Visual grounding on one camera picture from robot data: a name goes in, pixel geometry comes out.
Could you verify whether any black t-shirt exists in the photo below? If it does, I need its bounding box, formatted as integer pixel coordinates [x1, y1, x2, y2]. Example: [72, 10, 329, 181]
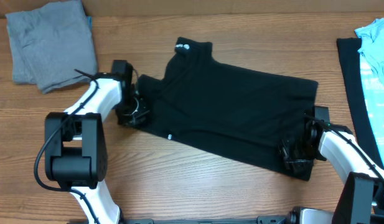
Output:
[138, 37, 318, 176]

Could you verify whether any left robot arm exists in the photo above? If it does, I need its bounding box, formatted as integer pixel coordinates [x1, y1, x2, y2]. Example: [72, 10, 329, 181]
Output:
[34, 60, 150, 223]

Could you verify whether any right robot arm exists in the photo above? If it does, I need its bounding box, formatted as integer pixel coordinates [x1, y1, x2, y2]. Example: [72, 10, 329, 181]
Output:
[279, 106, 384, 223]

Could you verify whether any black garment at right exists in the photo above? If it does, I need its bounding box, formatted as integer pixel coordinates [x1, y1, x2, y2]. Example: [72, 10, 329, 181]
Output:
[336, 38, 384, 169]

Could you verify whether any blue cloth under grey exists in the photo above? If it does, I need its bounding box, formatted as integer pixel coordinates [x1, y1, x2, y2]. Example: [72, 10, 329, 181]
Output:
[87, 16, 92, 29]

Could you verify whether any folded grey cloth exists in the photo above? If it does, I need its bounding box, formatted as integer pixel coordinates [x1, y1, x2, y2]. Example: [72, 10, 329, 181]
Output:
[6, 1, 98, 93]

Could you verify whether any light blue t-shirt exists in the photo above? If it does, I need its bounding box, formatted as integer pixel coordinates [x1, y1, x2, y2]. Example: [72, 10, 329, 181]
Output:
[355, 18, 384, 169]

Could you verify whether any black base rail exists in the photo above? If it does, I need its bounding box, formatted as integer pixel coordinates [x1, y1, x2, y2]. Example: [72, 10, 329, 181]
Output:
[67, 215, 345, 224]

